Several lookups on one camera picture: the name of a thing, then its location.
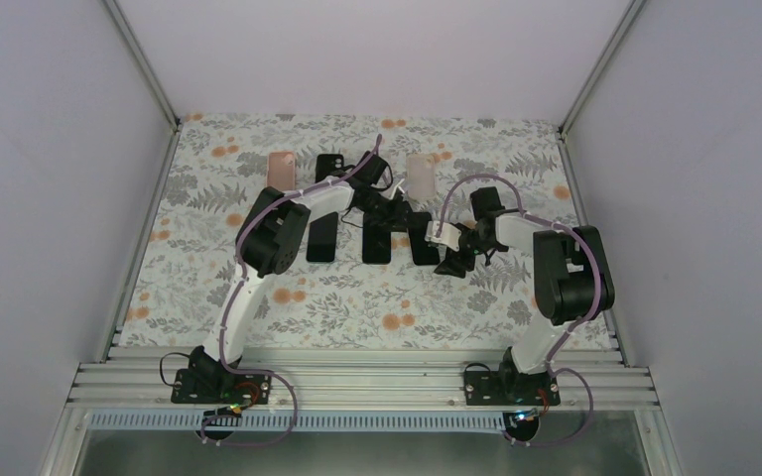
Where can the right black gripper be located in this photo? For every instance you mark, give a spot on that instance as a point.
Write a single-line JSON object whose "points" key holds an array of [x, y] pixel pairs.
{"points": [[451, 265]]}

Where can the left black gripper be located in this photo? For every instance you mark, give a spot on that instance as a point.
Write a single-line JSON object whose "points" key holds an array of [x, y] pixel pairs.
{"points": [[395, 216]]}

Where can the dark blue phone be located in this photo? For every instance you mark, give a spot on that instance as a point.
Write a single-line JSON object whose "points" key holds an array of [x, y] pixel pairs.
{"points": [[376, 240]]}

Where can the teal phone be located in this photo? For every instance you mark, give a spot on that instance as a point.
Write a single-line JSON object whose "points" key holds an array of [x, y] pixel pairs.
{"points": [[322, 238]]}

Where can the black phone case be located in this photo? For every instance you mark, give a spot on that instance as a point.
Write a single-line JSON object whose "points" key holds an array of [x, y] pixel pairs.
{"points": [[329, 165]]}

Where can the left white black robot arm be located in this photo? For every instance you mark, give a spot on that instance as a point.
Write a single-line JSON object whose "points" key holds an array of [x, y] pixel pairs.
{"points": [[268, 244]]}

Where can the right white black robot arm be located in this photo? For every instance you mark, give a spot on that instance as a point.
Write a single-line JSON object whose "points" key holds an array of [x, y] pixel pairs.
{"points": [[572, 286]]}

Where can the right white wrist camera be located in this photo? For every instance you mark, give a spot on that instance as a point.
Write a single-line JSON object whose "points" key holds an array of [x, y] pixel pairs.
{"points": [[445, 234]]}

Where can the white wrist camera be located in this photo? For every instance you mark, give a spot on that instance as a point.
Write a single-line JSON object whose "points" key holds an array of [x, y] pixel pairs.
{"points": [[395, 191], [445, 234]]}

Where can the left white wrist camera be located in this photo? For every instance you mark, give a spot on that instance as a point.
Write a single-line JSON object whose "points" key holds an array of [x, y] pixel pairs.
{"points": [[395, 191]]}

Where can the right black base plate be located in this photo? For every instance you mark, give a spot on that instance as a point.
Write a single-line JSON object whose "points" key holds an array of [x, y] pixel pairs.
{"points": [[487, 388]]}

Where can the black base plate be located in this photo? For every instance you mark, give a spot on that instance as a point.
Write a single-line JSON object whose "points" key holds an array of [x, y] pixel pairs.
{"points": [[487, 388], [191, 387]]}

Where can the aluminium rail frame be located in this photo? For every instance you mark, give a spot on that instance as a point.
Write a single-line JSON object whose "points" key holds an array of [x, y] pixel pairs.
{"points": [[349, 390]]}

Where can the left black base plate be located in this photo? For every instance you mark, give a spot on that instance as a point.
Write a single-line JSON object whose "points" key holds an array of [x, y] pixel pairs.
{"points": [[191, 387]]}

